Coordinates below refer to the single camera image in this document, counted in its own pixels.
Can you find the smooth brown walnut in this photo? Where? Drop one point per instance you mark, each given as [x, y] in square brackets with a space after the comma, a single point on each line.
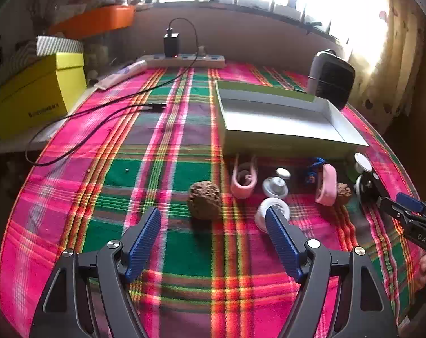
[344, 193]

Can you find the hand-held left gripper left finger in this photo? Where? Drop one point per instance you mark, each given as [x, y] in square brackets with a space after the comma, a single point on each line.
[144, 243]

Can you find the pink green plaid tablecloth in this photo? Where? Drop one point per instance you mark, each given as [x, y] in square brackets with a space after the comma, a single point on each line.
[163, 148]

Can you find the green spool with white top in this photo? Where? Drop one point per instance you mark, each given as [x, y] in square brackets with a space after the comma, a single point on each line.
[361, 162]

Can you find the white plug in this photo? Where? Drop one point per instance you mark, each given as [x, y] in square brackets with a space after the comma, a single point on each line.
[200, 50]

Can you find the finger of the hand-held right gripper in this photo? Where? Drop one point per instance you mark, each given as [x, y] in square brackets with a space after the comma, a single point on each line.
[392, 209]
[408, 201]

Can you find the rough carved walnut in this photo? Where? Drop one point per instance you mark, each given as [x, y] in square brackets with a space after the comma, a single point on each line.
[203, 200]

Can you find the green and white box tray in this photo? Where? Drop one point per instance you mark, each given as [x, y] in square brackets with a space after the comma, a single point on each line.
[269, 123]

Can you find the yellow patterned curtain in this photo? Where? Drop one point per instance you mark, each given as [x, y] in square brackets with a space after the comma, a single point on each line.
[385, 60]

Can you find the white power strip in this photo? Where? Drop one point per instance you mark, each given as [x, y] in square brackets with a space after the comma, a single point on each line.
[199, 61]

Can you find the black window latch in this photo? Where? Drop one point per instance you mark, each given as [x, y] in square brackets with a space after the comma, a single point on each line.
[313, 26]

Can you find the white cream tube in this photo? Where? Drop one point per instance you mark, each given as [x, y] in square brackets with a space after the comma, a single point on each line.
[125, 72]

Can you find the grey and black heater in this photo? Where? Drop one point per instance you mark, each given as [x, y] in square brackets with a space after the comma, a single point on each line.
[334, 81]

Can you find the white round bottle cap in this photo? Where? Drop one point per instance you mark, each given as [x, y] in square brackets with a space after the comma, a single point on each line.
[262, 214]

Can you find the pink oblong case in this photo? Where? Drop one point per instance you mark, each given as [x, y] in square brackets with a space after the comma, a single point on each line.
[327, 186]

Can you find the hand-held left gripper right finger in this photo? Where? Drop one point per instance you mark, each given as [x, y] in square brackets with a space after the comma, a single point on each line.
[281, 243]

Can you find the black charger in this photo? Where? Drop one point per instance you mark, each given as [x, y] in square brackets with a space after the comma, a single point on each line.
[171, 44]

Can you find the striped box lid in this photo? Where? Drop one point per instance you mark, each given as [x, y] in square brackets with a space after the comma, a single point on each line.
[58, 45]

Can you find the yellow cardboard box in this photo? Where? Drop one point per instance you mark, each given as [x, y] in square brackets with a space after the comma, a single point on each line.
[30, 95]

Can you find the orange-topped glass tank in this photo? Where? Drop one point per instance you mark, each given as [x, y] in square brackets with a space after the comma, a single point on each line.
[96, 19]

